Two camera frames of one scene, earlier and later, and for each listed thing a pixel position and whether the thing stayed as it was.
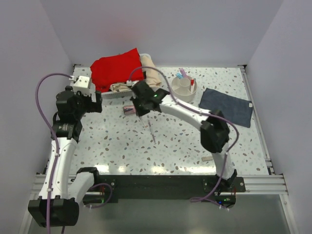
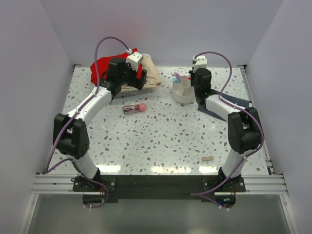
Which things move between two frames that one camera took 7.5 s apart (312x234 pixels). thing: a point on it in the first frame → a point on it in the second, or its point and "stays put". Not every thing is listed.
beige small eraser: (206, 158) stays put
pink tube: (184, 73) → (178, 75)
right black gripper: (139, 112) → (191, 83)
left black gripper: (93, 107) → (136, 83)
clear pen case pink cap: (129, 109) stays put
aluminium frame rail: (270, 183) stays put
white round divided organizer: (184, 89) stays put
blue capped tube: (179, 75) → (175, 80)
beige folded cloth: (151, 76) stays put
